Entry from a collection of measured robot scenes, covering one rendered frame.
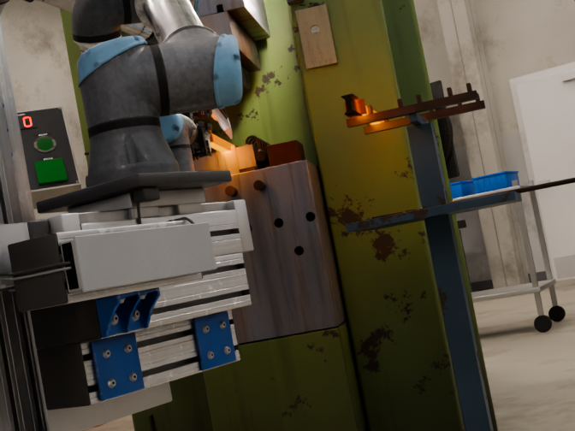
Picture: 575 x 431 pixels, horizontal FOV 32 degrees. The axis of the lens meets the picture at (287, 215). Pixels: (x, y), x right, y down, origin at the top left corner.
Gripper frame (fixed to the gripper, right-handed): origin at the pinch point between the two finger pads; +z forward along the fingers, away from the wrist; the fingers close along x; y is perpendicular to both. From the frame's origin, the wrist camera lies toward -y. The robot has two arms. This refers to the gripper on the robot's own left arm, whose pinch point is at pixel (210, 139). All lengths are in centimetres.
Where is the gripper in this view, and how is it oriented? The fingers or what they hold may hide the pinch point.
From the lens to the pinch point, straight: 256.1
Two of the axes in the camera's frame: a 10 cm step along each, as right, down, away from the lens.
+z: 2.3, 8.7, 4.4
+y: -0.4, 4.6, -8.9
